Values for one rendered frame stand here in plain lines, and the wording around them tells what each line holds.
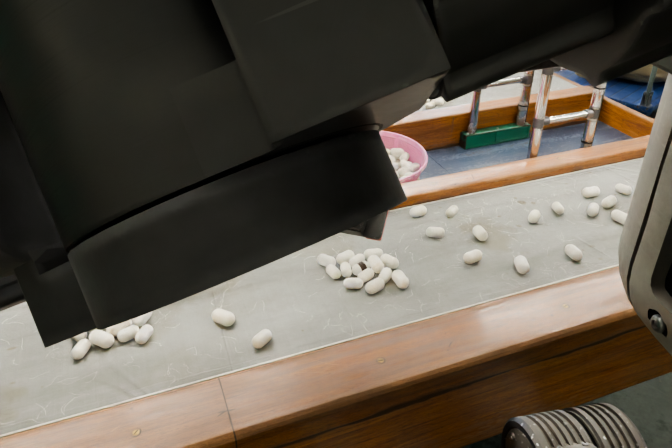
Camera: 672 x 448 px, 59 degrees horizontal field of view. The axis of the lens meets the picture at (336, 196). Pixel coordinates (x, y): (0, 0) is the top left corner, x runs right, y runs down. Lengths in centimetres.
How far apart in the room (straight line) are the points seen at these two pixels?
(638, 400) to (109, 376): 150
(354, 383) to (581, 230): 58
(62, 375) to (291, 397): 32
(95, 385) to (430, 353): 45
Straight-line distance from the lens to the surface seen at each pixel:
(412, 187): 120
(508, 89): 184
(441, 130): 156
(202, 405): 79
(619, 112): 183
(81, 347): 92
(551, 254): 111
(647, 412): 196
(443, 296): 97
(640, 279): 34
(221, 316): 91
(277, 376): 81
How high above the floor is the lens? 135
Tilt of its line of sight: 30 degrees down
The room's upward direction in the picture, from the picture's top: straight up
